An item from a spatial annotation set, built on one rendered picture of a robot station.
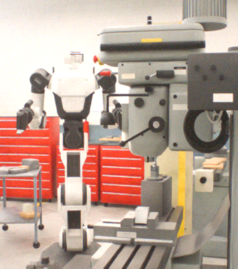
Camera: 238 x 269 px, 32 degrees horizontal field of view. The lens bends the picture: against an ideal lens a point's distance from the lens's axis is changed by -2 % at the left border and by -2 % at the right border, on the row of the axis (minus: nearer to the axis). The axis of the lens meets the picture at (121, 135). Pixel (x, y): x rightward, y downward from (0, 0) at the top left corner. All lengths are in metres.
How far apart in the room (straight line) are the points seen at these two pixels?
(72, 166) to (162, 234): 1.02
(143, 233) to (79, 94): 1.11
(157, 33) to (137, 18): 9.56
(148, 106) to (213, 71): 0.41
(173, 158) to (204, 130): 1.90
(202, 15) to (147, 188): 0.94
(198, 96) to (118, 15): 10.04
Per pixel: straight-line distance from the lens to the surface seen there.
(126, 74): 1.86
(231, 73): 1.57
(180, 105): 1.82
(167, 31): 1.85
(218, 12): 1.91
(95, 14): 11.72
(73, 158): 2.64
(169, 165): 3.70
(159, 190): 2.24
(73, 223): 2.72
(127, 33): 1.88
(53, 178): 7.24
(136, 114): 1.87
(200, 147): 1.67
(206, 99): 1.56
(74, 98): 2.61
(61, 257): 2.85
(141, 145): 1.88
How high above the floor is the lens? 1.50
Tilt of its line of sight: 3 degrees down
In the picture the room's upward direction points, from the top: straight up
